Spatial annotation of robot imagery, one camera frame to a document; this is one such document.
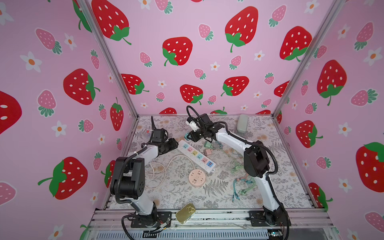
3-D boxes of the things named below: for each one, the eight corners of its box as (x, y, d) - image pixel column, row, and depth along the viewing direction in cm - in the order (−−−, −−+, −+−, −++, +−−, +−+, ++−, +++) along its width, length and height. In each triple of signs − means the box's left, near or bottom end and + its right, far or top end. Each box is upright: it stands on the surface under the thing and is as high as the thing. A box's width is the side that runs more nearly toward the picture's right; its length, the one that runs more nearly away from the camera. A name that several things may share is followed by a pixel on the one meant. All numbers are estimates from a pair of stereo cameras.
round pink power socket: (188, 186, 87) (188, 184, 84) (189, 171, 93) (189, 169, 90) (205, 186, 87) (205, 184, 84) (205, 171, 93) (205, 169, 90)
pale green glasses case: (235, 131, 113) (236, 129, 111) (238, 115, 125) (239, 112, 123) (246, 134, 111) (246, 131, 109) (248, 117, 123) (248, 114, 121)
